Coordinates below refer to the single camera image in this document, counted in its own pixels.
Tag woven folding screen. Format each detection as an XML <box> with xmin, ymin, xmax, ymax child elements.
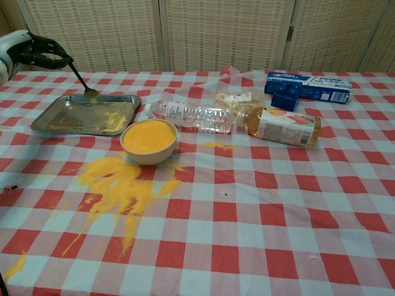
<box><xmin>0</xmin><ymin>0</ymin><xmax>395</xmax><ymax>73</ymax></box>

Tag clear plastic water bottle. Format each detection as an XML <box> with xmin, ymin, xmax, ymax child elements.
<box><xmin>144</xmin><ymin>100</ymin><xmax>235</xmax><ymax>135</ymax></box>

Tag metal tray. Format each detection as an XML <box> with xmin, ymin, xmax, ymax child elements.
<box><xmin>30</xmin><ymin>94</ymin><xmax>143</xmax><ymax>138</ymax></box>

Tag orange juice bottle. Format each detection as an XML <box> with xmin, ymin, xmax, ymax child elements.
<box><xmin>233</xmin><ymin>106</ymin><xmax>322</xmax><ymax>149</ymax></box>

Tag red white checked tablecloth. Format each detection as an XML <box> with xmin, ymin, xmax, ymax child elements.
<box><xmin>0</xmin><ymin>70</ymin><xmax>395</xmax><ymax>296</ymax></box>

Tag clear snack bag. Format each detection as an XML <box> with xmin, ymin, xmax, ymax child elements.
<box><xmin>214</xmin><ymin>91</ymin><xmax>265</xmax><ymax>117</ymax></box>

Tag blue toothpaste box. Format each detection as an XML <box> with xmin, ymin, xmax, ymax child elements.
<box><xmin>264</xmin><ymin>71</ymin><xmax>353</xmax><ymax>104</ymax></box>

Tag spilled yellow powder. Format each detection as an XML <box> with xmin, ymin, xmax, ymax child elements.
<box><xmin>0</xmin><ymin>141</ymin><xmax>237</xmax><ymax>283</ymax></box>

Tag blue building block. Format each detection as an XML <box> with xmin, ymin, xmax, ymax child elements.
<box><xmin>271</xmin><ymin>84</ymin><xmax>300</xmax><ymax>111</ymax></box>

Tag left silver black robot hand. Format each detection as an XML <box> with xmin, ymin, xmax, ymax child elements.
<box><xmin>0</xmin><ymin>30</ymin><xmax>74</xmax><ymax>70</ymax></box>

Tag yellow bowl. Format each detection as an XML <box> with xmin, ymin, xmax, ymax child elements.
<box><xmin>120</xmin><ymin>119</ymin><xmax>179</xmax><ymax>165</ymax></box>

